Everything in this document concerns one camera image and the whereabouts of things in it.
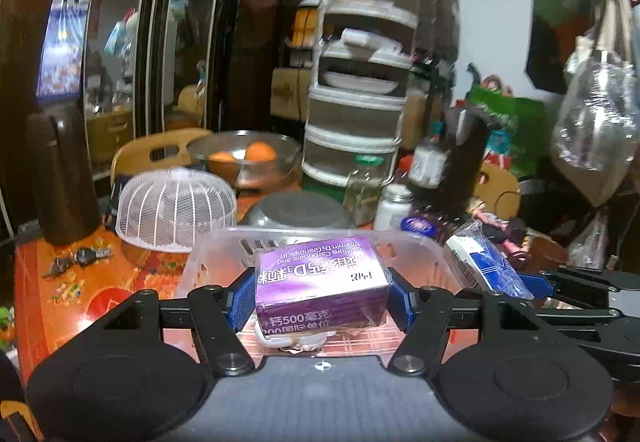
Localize clear plastic basket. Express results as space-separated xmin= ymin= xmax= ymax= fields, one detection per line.
xmin=174 ymin=226 xmax=463 ymax=354

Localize tiered mesh food cover rack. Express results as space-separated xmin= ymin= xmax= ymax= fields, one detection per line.
xmin=301 ymin=0 xmax=427 ymax=188

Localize black upright container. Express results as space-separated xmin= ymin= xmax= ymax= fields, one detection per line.
xmin=442 ymin=106 xmax=498 ymax=219

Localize glass jar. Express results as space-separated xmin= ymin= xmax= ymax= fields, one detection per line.
xmin=343 ymin=154 xmax=385 ymax=228

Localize white domed plastic basket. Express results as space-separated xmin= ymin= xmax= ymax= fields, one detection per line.
xmin=115 ymin=166 xmax=238 ymax=253

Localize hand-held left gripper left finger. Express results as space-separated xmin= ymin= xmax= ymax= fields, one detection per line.
xmin=75 ymin=267 xmax=258 ymax=379

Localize purple medicine box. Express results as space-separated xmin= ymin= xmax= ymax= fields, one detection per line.
xmin=254 ymin=234 xmax=392 ymax=332

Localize white plastic bottle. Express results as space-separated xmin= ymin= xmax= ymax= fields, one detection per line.
xmin=374 ymin=184 xmax=414 ymax=233

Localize white earphone cable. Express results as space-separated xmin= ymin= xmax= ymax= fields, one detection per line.
xmin=254 ymin=326 xmax=337 ymax=354

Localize grey upturned metal bowl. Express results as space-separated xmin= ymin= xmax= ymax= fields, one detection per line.
xmin=239 ymin=192 xmax=352 ymax=231

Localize hanging green dark bag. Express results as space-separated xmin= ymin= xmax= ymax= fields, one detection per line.
xmin=525 ymin=0 xmax=622 ymax=95

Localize dark bottle with label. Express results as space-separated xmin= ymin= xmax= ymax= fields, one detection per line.
xmin=407 ymin=136 xmax=451 ymax=193

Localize blue white packet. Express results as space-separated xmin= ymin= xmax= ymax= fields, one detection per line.
xmin=444 ymin=221 xmax=536 ymax=303

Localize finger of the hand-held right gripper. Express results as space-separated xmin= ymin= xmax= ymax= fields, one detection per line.
xmin=531 ymin=304 xmax=640 ymax=364
xmin=517 ymin=266 xmax=640 ymax=309

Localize orange fruit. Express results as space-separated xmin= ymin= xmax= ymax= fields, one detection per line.
xmin=244 ymin=141 xmax=277 ymax=165

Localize bunch of keys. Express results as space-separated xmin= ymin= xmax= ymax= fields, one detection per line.
xmin=42 ymin=246 xmax=114 ymax=279

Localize orange printed tablecloth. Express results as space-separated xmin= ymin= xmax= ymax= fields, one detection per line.
xmin=14 ymin=182 xmax=381 ymax=373

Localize cardboard box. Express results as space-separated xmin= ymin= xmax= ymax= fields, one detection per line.
xmin=270 ymin=66 xmax=315 ymax=123

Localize hanging clear plastic bag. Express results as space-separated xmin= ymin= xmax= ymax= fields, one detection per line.
xmin=550 ymin=56 xmax=640 ymax=209

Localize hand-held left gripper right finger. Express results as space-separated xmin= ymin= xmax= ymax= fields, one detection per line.
xmin=385 ymin=267 xmax=566 ymax=378

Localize blue round lid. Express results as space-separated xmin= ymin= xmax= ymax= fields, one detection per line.
xmin=400 ymin=216 xmax=437 ymax=239

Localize green shopping bag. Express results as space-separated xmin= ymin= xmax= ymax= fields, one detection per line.
xmin=466 ymin=64 xmax=547 ymax=179

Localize dark brown thermos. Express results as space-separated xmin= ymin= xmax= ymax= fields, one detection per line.
xmin=25 ymin=100 xmax=102 ymax=246

